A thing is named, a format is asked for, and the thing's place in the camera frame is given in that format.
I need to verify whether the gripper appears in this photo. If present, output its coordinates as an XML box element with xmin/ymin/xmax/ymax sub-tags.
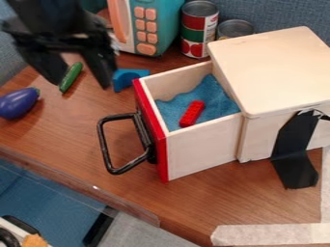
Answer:
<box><xmin>0</xmin><ymin>14</ymin><xmax>119</xmax><ymax>91</ymax></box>

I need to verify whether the drawer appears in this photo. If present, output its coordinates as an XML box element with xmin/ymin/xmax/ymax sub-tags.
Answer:
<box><xmin>95</xmin><ymin>60</ymin><xmax>245</xmax><ymax>184</ymax></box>

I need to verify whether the green toy cucumber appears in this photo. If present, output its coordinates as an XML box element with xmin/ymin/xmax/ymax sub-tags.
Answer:
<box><xmin>58</xmin><ymin>61</ymin><xmax>86</xmax><ymax>95</ymax></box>

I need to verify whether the blue arch block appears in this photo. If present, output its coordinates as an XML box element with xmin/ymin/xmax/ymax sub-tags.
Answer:
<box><xmin>112</xmin><ymin>68</ymin><xmax>151</xmax><ymax>94</ymax></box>

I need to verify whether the purple toy eggplant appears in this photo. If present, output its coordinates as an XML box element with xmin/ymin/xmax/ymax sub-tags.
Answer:
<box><xmin>0</xmin><ymin>87</ymin><xmax>43</xmax><ymax>121</ymax></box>

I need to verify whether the toy microwave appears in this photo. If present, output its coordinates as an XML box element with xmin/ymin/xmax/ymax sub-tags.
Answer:
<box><xmin>96</xmin><ymin>0</ymin><xmax>187</xmax><ymax>58</ymax></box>

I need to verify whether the red toy block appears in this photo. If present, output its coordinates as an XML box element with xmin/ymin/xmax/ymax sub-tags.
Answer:
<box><xmin>178</xmin><ymin>99</ymin><xmax>206</xmax><ymax>128</ymax></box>

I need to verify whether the red and green can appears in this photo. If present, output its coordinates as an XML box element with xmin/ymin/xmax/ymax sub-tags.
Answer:
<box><xmin>179</xmin><ymin>0</ymin><xmax>221</xmax><ymax>60</ymax></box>

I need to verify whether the blue cloth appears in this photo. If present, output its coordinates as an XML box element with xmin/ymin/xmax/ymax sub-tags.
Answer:
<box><xmin>152</xmin><ymin>73</ymin><xmax>243</xmax><ymax>133</ymax></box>

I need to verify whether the silver can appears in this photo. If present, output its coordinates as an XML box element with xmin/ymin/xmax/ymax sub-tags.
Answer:
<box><xmin>215</xmin><ymin>18</ymin><xmax>256</xmax><ymax>41</ymax></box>

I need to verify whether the cabinet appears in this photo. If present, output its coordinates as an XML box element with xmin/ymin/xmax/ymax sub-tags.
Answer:
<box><xmin>205</xmin><ymin>25</ymin><xmax>330</xmax><ymax>164</ymax></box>

